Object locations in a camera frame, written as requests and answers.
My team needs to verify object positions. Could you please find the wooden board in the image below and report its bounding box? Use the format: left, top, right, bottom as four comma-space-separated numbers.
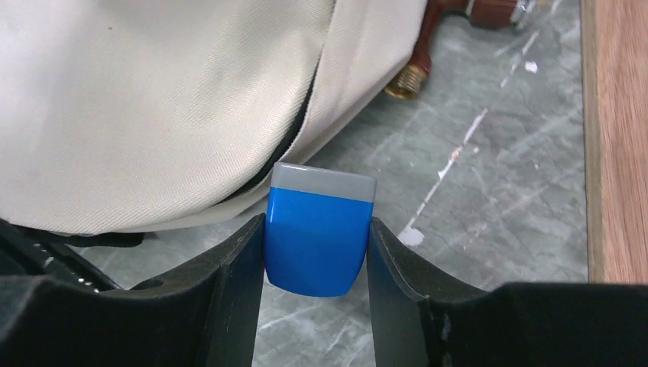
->
581, 1, 647, 284

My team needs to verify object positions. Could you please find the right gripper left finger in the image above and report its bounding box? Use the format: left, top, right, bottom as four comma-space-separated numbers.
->
132, 214, 265, 366

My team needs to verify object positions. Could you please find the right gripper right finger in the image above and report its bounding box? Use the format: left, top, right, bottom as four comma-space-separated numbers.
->
366, 217, 484, 366

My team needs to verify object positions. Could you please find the cream canvas backpack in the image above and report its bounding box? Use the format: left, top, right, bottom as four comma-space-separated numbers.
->
1, 1, 426, 235

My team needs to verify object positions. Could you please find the blue grey eraser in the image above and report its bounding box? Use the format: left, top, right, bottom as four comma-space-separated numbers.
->
264, 162, 377, 297

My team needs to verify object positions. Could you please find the brown pipe tee fitting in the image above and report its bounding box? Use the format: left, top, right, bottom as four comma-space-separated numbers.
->
384, 0, 537, 99

